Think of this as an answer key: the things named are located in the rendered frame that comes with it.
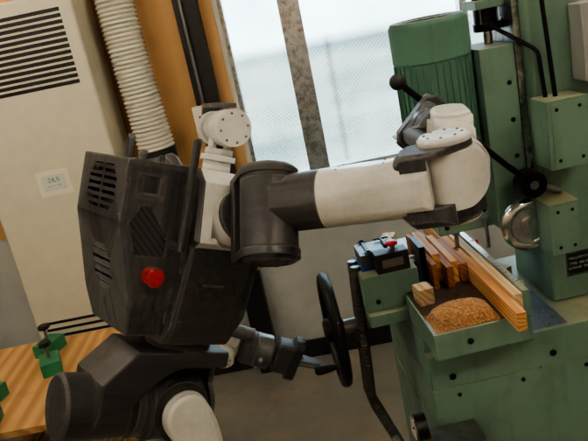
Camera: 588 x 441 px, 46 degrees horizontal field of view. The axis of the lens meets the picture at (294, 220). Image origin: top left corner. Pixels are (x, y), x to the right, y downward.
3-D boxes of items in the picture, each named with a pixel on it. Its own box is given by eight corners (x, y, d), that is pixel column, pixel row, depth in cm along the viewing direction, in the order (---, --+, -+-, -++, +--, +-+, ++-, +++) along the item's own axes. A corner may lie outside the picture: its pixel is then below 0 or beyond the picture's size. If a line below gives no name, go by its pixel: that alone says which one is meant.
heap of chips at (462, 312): (423, 316, 152) (421, 300, 151) (485, 301, 153) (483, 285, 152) (436, 333, 144) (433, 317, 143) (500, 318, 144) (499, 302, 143)
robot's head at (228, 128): (212, 156, 121) (220, 105, 120) (192, 154, 130) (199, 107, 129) (246, 162, 124) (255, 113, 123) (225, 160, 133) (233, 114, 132)
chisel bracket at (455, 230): (431, 234, 174) (427, 202, 172) (486, 222, 175) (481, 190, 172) (441, 243, 167) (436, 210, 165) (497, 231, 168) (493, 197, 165)
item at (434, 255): (415, 257, 185) (410, 232, 183) (422, 255, 185) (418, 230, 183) (435, 282, 167) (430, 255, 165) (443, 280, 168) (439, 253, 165)
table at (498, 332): (342, 270, 202) (339, 251, 200) (444, 247, 203) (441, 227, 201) (393, 373, 144) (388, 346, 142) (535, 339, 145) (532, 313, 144)
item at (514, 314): (423, 232, 201) (421, 219, 200) (430, 230, 202) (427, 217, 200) (518, 332, 138) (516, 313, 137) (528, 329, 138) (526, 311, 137)
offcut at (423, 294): (414, 299, 161) (411, 284, 160) (428, 296, 161) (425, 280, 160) (421, 307, 157) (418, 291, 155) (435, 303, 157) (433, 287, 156)
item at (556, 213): (535, 244, 162) (529, 195, 158) (563, 237, 162) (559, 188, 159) (554, 257, 153) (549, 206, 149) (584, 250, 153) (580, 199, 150)
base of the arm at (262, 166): (323, 261, 107) (262, 254, 100) (274, 274, 116) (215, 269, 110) (319, 167, 110) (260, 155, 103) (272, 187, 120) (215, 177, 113)
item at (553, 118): (535, 164, 156) (528, 98, 152) (574, 155, 157) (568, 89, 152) (553, 171, 148) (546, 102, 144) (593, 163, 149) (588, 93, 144)
